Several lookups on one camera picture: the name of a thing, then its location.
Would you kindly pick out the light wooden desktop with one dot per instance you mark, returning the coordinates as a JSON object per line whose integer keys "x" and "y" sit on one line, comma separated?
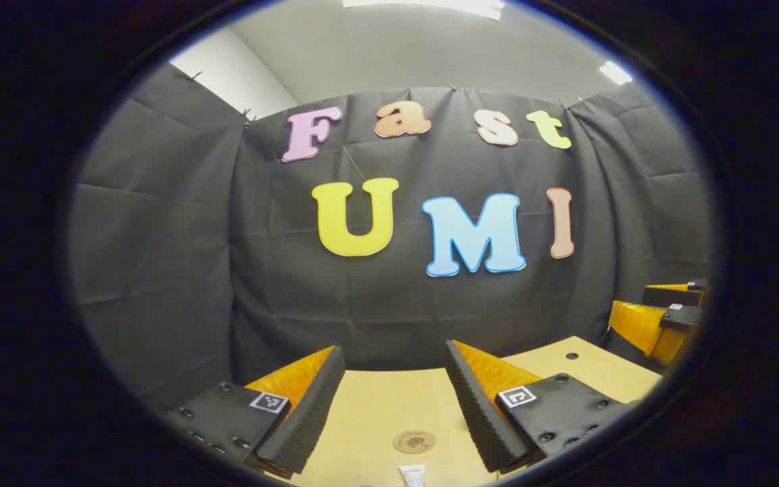
{"x": 376, "y": 406}

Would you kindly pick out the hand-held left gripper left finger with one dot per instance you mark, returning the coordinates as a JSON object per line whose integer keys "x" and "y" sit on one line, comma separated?
{"x": 312, "y": 412}

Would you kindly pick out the white toothpaste tube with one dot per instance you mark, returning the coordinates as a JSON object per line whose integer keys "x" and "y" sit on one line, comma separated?
{"x": 412, "y": 476}

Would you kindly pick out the ceiling light panel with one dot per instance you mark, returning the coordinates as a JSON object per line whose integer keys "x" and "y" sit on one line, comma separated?
{"x": 615, "y": 72}
{"x": 430, "y": 5}

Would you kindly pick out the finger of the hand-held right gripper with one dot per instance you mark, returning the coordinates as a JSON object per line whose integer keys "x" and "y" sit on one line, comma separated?
{"x": 670, "y": 295}
{"x": 640, "y": 325}

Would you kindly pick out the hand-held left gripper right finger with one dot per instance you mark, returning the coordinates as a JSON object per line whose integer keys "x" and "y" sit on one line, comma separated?
{"x": 481, "y": 406}

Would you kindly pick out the round cork coaster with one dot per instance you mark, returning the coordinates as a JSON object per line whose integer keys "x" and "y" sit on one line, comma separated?
{"x": 414, "y": 442}

